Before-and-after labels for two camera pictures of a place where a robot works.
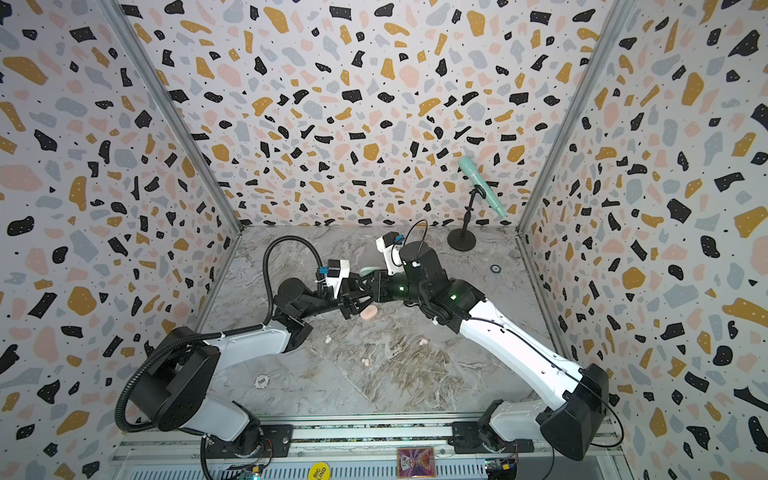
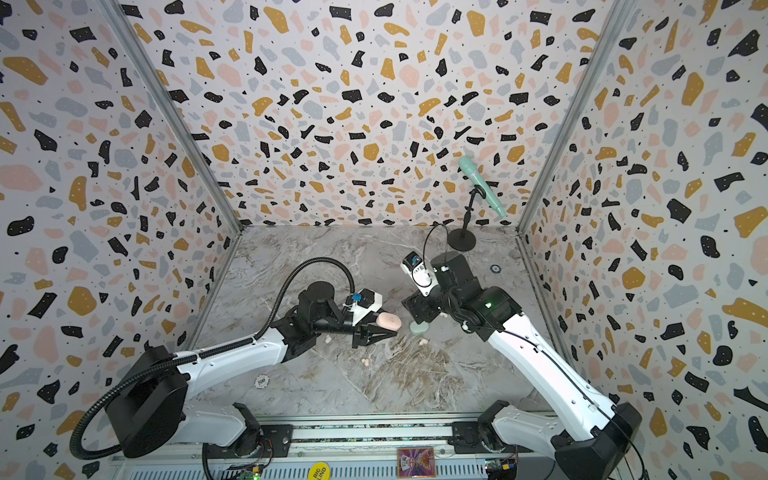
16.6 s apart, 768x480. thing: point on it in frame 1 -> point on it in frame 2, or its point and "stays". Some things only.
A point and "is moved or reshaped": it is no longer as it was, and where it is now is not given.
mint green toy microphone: x=469 y=167 stays
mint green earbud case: x=366 y=270 -> x=422 y=327
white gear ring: x=261 y=381 stays
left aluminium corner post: x=142 y=57 stays
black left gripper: x=350 y=304 -> x=362 y=333
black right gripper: x=378 y=285 -> x=417 y=304
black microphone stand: x=463 y=239 stays
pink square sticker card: x=416 y=463 stays
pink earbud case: x=369 y=311 is moved or reshaped
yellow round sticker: x=319 y=471 stays
